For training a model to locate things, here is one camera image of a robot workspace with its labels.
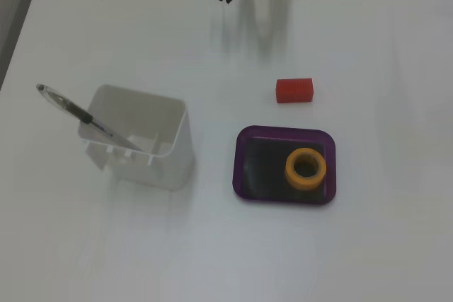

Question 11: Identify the clear ballpoint pen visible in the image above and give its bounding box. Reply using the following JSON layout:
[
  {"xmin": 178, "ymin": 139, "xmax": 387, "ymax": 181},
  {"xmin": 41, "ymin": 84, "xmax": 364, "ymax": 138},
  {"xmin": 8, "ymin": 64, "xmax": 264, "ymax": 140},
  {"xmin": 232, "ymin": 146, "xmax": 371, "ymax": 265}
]
[{"xmin": 35, "ymin": 83, "xmax": 143, "ymax": 151}]

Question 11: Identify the red cube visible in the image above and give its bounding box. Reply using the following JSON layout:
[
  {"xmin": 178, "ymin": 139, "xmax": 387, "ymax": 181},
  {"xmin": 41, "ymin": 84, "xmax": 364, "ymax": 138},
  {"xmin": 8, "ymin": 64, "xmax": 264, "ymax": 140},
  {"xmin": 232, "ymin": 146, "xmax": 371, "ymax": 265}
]
[{"xmin": 275, "ymin": 77, "xmax": 315, "ymax": 105}]

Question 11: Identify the white plastic box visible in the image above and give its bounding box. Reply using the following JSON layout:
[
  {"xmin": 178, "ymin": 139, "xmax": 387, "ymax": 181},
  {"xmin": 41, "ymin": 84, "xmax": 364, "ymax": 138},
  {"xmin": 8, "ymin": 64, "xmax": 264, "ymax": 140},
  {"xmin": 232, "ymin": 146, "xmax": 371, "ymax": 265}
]
[{"xmin": 77, "ymin": 83, "xmax": 195, "ymax": 191}]

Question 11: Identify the yellow tape roll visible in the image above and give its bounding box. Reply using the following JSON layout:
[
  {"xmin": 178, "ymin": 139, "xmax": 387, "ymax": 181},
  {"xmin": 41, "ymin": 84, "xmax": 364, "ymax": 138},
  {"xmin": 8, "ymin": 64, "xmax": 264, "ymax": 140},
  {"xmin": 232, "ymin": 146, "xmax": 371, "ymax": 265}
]
[{"xmin": 284, "ymin": 146, "xmax": 328, "ymax": 191}]

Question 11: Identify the purple tray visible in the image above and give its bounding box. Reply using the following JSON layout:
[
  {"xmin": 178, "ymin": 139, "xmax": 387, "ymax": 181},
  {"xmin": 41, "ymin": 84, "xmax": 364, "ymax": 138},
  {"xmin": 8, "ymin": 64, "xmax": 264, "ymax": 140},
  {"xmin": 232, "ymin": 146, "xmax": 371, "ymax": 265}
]
[{"xmin": 231, "ymin": 124, "xmax": 338, "ymax": 208}]

